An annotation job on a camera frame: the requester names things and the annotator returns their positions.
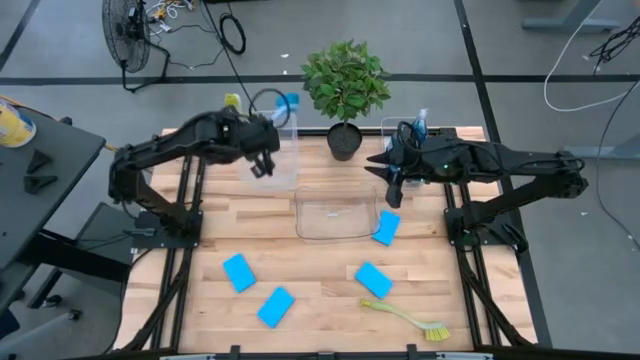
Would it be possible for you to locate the potted small green tree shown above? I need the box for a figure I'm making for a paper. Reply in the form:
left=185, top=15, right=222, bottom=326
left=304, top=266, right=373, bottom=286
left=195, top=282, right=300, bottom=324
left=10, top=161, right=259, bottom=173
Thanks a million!
left=299, top=38, right=393, bottom=162

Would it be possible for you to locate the yellow cable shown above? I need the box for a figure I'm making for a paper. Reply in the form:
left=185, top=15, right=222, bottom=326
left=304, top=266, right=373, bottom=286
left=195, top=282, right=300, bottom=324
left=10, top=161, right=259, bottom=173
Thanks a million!
left=0, top=93, right=147, bottom=171

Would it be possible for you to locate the yellow-green dish brush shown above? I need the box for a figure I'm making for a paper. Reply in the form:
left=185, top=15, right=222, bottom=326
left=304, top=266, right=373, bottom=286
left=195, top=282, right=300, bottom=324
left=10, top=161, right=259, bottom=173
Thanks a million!
left=223, top=92, right=245, bottom=115
left=359, top=297, right=452, bottom=343

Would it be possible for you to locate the blue spray bottle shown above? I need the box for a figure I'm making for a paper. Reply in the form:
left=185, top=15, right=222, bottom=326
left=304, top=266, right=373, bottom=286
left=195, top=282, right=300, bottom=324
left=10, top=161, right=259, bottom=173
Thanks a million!
left=412, top=107, right=430, bottom=144

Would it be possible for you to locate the dark grey desk shelf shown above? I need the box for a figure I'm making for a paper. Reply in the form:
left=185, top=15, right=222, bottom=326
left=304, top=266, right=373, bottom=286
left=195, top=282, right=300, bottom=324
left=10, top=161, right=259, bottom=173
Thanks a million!
left=74, top=201, right=144, bottom=281

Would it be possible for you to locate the clear bin with curved handles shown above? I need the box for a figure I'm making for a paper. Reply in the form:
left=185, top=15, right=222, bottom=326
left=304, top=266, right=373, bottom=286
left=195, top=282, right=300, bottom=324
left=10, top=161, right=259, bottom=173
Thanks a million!
left=293, top=185, right=380, bottom=242

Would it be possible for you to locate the black coiled floor cable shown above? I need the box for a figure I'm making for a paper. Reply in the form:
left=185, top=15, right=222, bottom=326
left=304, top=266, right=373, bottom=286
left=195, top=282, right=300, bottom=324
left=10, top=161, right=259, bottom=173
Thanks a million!
left=201, top=0, right=260, bottom=113

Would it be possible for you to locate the long black floor cable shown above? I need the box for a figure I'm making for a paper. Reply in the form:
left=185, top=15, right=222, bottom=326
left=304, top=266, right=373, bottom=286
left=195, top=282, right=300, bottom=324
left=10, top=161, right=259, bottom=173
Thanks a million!
left=594, top=79, right=640, bottom=251

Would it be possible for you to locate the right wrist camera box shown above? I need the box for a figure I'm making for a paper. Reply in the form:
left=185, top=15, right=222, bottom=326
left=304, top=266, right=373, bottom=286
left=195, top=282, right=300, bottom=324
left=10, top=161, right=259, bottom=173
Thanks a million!
left=384, top=180, right=405, bottom=210

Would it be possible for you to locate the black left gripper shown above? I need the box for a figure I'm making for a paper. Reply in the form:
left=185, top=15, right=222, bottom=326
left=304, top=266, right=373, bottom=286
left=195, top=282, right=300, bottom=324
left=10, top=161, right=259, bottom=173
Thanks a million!
left=224, top=113, right=282, bottom=180

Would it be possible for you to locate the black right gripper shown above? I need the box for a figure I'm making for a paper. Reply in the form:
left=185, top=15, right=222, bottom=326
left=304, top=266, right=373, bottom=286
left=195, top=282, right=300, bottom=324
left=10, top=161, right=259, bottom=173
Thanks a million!
left=364, top=142, right=451, bottom=186

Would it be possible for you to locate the clear rectangular plastic bin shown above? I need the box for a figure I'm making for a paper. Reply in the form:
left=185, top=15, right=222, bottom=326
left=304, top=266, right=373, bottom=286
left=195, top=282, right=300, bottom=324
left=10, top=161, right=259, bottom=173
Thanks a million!
left=379, top=115, right=435, bottom=189

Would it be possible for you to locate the blue dish brush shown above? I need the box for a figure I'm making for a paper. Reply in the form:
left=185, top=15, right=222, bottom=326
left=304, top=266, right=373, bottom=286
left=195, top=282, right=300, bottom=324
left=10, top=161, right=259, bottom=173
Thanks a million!
left=269, top=92, right=301, bottom=126

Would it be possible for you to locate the black cable bundle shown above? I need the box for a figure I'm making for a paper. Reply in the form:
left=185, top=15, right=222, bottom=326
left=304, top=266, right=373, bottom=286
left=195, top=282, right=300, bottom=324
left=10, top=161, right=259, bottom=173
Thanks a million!
left=588, top=17, right=640, bottom=65

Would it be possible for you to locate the dark grey desk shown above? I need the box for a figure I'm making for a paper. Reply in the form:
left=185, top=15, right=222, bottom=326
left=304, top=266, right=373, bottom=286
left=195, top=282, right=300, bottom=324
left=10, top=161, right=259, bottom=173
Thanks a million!
left=0, top=107, right=107, bottom=271

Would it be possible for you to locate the tall clear plastic bin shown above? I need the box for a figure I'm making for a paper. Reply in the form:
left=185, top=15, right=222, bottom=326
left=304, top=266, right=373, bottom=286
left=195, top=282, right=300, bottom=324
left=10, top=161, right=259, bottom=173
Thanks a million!
left=237, top=107, right=301, bottom=192

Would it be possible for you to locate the long white floor cable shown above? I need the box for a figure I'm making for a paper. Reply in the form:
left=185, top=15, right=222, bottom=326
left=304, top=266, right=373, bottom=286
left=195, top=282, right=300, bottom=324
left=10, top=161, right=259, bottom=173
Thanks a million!
left=543, top=0, right=640, bottom=114

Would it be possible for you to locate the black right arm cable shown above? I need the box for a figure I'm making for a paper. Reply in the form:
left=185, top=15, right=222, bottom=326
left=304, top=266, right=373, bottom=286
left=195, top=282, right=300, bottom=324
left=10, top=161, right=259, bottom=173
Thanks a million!
left=397, top=119, right=426, bottom=151

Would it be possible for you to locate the blue sponge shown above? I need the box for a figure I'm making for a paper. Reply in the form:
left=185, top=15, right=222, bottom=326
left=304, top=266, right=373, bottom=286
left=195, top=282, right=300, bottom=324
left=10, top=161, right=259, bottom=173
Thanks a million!
left=353, top=262, right=395, bottom=301
left=222, top=252, right=258, bottom=294
left=256, top=285, right=297, bottom=330
left=372, top=209, right=402, bottom=247

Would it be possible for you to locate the yellow wipes canister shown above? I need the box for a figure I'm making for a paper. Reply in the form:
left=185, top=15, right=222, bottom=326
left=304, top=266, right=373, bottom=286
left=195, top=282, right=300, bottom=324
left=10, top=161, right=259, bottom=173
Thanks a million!
left=0, top=98, right=38, bottom=149

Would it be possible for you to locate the black floor fan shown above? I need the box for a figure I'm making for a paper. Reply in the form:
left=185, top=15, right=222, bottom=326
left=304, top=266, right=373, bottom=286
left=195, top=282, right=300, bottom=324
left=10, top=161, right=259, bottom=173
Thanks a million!
left=101, top=0, right=172, bottom=95

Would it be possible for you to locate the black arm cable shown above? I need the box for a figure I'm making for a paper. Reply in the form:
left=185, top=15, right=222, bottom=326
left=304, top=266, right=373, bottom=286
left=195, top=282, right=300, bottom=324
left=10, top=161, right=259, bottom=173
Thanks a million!
left=248, top=88, right=292, bottom=130
left=397, top=119, right=426, bottom=151

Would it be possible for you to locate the silver aluminium bracket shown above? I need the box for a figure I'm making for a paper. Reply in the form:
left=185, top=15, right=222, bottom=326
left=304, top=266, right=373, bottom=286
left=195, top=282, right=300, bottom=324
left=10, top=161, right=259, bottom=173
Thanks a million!
left=435, top=351, right=495, bottom=360
left=158, top=352, right=217, bottom=360

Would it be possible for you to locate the white cable bundle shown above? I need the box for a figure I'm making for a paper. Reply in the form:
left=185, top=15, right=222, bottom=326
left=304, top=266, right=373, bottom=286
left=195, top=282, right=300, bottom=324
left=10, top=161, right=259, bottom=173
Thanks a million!
left=147, top=0, right=201, bottom=36

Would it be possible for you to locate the grey desk foot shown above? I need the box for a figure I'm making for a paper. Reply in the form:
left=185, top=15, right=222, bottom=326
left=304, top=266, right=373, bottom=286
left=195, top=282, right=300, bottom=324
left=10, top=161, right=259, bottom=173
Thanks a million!
left=521, top=0, right=622, bottom=32

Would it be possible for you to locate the black aluminium table frame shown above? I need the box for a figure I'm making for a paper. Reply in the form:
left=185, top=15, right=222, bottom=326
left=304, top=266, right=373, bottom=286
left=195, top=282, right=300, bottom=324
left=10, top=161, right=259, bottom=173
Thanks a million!
left=119, top=127, right=554, bottom=360

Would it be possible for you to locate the black triangular plastic part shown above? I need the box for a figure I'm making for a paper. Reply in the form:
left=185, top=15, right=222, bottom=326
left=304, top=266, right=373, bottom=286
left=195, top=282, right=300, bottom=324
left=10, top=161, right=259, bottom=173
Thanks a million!
left=25, top=148, right=54, bottom=175
left=22, top=174, right=58, bottom=195

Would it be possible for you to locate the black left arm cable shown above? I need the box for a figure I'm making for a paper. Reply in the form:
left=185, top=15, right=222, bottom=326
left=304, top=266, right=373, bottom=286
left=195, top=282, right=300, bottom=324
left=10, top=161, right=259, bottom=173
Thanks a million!
left=248, top=88, right=292, bottom=130

